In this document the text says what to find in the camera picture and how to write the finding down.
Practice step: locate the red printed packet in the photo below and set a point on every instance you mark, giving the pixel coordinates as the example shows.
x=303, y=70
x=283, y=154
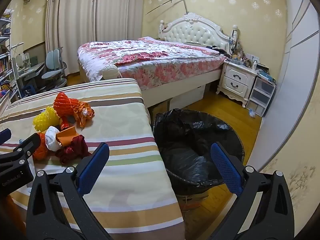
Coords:
x=63, y=124

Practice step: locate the blue stool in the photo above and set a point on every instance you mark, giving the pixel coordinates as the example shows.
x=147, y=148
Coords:
x=28, y=91

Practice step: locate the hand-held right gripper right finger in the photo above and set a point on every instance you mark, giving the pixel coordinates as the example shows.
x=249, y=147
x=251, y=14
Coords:
x=226, y=167

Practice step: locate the orange printed plastic wrapper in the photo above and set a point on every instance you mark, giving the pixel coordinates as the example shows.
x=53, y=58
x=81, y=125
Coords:
x=83, y=113

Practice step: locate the white paper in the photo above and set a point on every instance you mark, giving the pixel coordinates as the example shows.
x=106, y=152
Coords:
x=52, y=137

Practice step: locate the small orange foam net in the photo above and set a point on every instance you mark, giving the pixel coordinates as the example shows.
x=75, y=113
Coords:
x=41, y=152

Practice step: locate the grey study desk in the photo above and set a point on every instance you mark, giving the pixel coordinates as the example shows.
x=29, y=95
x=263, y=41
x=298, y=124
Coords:
x=32, y=70

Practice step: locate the bookshelf with books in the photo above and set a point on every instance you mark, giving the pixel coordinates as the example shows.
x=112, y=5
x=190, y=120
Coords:
x=6, y=67

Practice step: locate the large orange foam net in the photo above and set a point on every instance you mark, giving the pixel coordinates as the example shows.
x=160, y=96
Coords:
x=66, y=103

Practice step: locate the pink floral quilt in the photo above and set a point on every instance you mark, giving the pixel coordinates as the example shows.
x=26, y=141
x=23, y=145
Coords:
x=150, y=55

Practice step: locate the yellow foam net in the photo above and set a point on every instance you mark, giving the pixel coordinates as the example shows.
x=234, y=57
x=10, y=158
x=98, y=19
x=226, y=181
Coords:
x=45, y=120

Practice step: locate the white storage box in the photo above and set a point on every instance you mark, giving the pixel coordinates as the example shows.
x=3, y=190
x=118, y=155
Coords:
x=190, y=96

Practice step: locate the bed with floral bedspread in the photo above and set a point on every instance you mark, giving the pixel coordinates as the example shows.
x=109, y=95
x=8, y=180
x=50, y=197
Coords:
x=192, y=31

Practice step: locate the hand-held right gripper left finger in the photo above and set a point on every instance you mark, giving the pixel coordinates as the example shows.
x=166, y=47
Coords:
x=92, y=167

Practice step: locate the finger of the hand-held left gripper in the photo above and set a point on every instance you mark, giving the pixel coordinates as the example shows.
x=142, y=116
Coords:
x=5, y=135
x=26, y=148

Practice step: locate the striped tablecloth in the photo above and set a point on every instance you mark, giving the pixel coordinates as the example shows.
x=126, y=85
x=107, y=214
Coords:
x=120, y=120

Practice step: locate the thin metal pole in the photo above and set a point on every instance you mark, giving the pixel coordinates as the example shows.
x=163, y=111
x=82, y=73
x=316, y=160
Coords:
x=185, y=5

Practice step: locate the trash bin with black bag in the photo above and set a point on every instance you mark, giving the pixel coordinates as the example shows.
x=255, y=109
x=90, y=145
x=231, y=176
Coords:
x=197, y=150

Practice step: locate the beige curtain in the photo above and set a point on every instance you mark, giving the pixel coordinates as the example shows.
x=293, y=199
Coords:
x=117, y=10
x=72, y=30

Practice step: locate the clear plastic drawer unit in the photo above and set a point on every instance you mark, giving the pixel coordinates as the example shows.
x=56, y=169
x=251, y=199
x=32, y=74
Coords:
x=260, y=95

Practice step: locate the black cloth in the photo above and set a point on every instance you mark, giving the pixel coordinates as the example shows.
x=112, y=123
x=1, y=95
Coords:
x=218, y=50

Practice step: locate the white nightstand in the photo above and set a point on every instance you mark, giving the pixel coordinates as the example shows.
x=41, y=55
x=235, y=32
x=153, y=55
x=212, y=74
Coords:
x=236, y=80

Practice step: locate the orange paper piece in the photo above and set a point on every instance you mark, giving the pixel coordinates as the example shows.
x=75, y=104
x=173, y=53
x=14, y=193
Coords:
x=67, y=135

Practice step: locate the grey desk chair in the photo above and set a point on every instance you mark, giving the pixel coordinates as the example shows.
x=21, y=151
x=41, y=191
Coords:
x=53, y=62

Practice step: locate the white sliding wardrobe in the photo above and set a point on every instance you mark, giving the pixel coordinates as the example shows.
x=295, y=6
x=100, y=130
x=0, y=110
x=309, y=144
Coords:
x=295, y=55

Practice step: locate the clutter of small nightstand items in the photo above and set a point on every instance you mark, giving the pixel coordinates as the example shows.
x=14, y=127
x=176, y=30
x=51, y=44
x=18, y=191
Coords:
x=246, y=60

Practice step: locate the dark red cloth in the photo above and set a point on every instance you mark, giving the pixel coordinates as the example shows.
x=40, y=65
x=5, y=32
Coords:
x=72, y=150

